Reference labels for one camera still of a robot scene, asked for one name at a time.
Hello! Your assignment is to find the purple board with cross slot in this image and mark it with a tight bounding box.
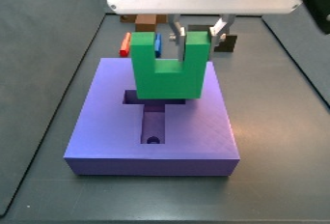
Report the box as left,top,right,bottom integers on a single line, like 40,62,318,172
64,58,239,176

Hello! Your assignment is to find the black angle bracket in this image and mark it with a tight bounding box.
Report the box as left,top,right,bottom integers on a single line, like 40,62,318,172
188,24,238,52

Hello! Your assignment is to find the red peg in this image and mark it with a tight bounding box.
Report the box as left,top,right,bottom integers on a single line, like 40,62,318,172
119,32,131,57

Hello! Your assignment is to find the blue peg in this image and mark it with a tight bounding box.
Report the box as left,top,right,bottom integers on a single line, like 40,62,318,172
155,33,163,58

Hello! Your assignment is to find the brown T-shaped block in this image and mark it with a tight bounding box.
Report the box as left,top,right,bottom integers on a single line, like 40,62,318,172
120,14,167,32

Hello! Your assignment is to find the green U-shaped block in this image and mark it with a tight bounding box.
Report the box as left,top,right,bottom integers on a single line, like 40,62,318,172
130,32,210,99

